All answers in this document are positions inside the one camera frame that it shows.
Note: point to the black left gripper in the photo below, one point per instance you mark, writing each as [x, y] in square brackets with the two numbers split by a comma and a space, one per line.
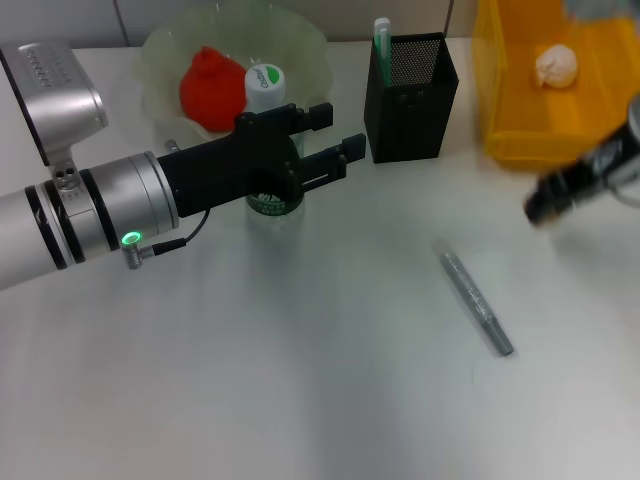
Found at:
[235, 170]

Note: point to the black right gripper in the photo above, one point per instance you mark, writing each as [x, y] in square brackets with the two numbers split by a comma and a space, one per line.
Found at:
[570, 185]

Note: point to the clear green-label water bottle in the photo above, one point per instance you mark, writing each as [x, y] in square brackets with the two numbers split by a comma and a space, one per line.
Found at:
[265, 85]

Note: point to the green pen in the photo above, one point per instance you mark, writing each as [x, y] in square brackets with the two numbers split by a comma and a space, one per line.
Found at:
[383, 50]

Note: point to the orange fruit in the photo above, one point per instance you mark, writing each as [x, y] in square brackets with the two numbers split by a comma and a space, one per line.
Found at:
[212, 95]

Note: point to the white paper ball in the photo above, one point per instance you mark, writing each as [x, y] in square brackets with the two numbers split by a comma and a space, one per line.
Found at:
[557, 65]

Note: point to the grey marker pen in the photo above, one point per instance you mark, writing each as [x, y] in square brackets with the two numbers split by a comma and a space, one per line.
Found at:
[475, 300]

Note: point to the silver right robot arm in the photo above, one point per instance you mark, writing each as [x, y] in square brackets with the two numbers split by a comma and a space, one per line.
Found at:
[632, 130]

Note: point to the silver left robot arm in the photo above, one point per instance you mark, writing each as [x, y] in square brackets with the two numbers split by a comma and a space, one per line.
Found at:
[75, 225]

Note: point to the black mesh pen holder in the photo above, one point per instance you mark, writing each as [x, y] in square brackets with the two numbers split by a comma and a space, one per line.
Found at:
[410, 130]

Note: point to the pale green glass fruit bowl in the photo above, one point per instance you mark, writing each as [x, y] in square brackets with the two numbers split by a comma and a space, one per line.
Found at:
[300, 55]

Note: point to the yellow plastic bin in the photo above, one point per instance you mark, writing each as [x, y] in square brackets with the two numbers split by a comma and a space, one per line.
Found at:
[525, 125]

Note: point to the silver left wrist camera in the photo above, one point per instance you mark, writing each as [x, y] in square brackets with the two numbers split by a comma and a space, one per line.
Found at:
[55, 100]

